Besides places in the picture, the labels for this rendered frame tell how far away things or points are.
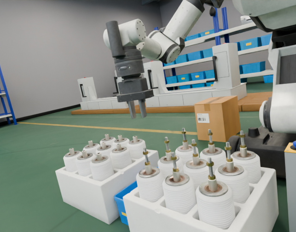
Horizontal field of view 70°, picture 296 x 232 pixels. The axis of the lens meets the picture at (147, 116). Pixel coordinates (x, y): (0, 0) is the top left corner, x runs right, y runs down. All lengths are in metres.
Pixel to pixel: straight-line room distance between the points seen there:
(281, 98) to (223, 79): 1.96
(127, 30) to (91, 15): 7.89
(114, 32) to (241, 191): 0.58
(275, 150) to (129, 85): 0.70
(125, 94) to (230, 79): 2.23
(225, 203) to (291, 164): 0.22
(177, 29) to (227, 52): 1.94
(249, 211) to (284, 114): 0.39
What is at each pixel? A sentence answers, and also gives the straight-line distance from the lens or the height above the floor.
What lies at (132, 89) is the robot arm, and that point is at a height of 0.54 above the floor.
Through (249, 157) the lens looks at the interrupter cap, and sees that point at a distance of 0.80.
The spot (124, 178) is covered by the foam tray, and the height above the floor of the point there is 0.15.
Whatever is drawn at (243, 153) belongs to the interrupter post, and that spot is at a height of 0.26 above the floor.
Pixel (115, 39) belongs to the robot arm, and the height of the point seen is 0.69.
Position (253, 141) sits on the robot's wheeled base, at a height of 0.20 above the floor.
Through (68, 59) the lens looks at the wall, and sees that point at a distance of 7.57.
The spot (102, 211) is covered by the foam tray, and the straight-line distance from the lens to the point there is 0.99.
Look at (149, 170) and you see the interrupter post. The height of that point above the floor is 0.26.
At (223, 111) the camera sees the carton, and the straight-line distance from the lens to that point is 1.65.
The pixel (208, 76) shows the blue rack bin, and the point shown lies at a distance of 5.84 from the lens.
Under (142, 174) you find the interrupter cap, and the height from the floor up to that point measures 0.25.
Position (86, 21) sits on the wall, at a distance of 8.33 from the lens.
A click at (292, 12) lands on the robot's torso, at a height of 0.70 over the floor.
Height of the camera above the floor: 0.57
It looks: 10 degrees down
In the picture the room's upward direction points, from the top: 10 degrees counter-clockwise
